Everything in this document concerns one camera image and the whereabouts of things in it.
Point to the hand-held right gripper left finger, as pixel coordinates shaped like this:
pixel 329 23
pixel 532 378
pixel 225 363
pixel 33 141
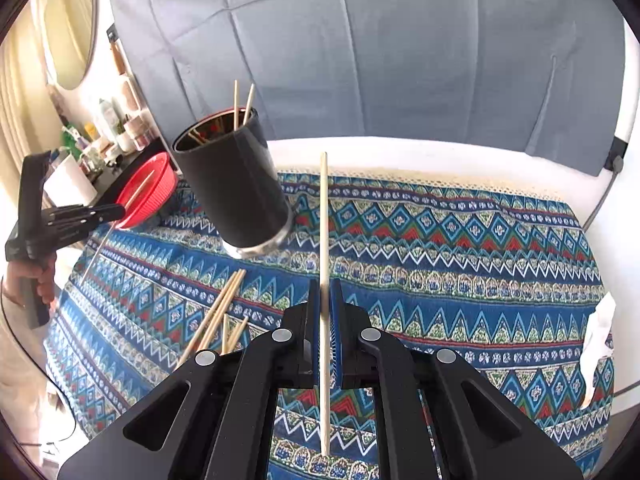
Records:
pixel 314 327

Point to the grey backdrop cloth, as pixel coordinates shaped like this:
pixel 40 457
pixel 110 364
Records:
pixel 375 50

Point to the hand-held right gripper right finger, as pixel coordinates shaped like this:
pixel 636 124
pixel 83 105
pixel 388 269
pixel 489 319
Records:
pixel 336 330

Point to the black cylindrical utensil holder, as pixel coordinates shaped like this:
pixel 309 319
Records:
pixel 235 190

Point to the red plastic basket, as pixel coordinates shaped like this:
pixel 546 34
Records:
pixel 150 195

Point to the white stand pole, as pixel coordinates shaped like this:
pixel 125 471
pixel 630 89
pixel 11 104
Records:
pixel 627 110

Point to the wooden chopstick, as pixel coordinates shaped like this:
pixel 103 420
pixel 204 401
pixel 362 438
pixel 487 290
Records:
pixel 97 256
pixel 224 335
pixel 237 335
pixel 249 104
pixel 225 305
pixel 196 138
pixel 215 310
pixel 324 220
pixel 236 102

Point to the blue patterned table cloth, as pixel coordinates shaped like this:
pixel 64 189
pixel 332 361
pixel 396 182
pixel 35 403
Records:
pixel 450 285

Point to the person's beige clothing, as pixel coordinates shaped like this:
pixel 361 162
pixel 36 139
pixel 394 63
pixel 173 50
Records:
pixel 20 360

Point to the group of bottles and jars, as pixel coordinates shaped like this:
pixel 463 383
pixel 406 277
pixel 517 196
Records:
pixel 130 125

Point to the person's left hand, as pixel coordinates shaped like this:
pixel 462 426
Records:
pixel 22 280

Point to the white cup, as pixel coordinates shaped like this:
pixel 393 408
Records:
pixel 72 185

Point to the beige curtain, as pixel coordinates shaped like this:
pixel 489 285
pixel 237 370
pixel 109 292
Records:
pixel 17 110

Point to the black backdrop clamp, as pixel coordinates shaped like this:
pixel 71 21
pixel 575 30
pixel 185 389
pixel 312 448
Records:
pixel 616 154

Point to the white crumpled tissue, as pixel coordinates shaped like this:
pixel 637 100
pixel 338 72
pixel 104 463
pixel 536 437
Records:
pixel 597 340

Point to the oval wall mirror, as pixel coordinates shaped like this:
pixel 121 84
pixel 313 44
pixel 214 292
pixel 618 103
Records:
pixel 67 25

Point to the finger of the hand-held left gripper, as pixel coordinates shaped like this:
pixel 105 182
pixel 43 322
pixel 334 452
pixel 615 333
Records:
pixel 85 214
pixel 65 235

